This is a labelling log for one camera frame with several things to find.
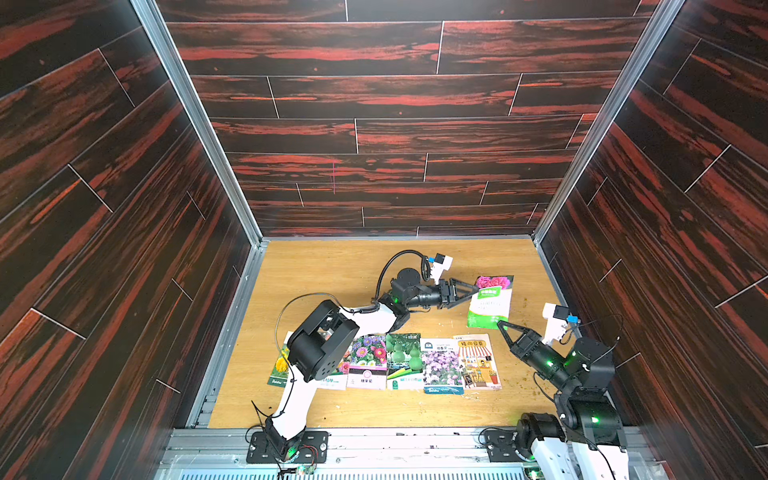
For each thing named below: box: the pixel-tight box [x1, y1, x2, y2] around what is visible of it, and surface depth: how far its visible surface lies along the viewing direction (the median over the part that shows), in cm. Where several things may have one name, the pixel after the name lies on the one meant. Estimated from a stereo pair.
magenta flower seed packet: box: [466, 275, 514, 330], surface depth 75 cm
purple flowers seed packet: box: [421, 338, 465, 395], surface depth 88 cm
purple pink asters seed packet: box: [347, 333, 388, 390], surface depth 90 cm
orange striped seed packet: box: [453, 333, 502, 390], surface depth 89 cm
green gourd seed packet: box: [386, 333, 424, 391], surface depth 90 cm
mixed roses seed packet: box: [317, 349, 353, 391], surface depth 87 cm
